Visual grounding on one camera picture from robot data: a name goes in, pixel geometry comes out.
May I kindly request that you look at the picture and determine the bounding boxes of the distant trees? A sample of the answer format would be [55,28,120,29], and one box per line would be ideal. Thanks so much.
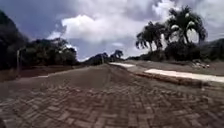
[83,49,124,66]

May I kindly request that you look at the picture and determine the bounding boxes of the brown brick paved road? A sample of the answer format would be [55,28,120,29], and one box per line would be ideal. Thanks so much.
[0,63,224,128]

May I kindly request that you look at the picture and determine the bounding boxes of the smaller palm tree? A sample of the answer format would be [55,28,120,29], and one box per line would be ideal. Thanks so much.
[135,21,167,53]

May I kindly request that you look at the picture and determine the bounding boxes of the pale concrete strip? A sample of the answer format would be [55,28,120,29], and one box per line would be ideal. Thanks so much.
[109,61,224,84]

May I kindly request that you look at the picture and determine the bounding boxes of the dark wood of trees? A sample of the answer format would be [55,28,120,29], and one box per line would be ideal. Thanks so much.
[0,9,80,71]

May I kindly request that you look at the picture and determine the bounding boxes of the dark bushes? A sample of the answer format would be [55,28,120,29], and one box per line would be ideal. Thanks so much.
[127,37,224,62]

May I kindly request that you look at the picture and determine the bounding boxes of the bare earth verge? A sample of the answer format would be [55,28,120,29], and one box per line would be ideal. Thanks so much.
[0,64,84,83]

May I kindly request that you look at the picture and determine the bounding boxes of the tall palm tree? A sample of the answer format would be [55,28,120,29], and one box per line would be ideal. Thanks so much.
[163,5,209,46]

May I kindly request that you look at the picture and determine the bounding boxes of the pole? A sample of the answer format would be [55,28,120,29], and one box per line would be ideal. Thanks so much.
[16,48,21,71]

